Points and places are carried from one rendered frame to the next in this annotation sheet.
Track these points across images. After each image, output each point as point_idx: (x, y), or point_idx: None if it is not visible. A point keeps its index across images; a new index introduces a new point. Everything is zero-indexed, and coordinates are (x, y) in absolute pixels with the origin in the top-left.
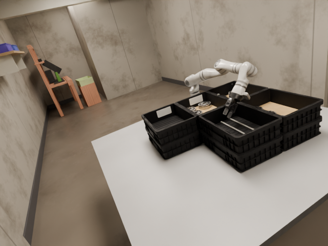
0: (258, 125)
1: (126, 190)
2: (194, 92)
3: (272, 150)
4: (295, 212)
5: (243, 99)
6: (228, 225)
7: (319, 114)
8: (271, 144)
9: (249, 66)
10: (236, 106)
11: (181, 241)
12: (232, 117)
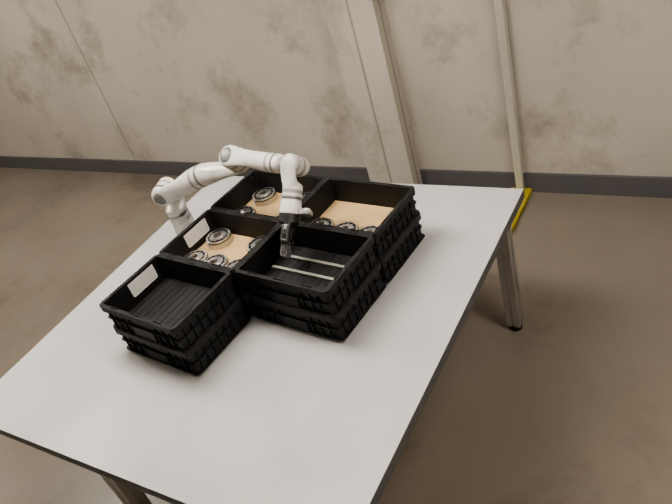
0: (337, 253)
1: (160, 461)
2: (180, 215)
3: (372, 289)
4: (431, 365)
5: None
6: (361, 422)
7: (415, 209)
8: (369, 281)
9: (296, 162)
10: None
11: (310, 476)
12: None
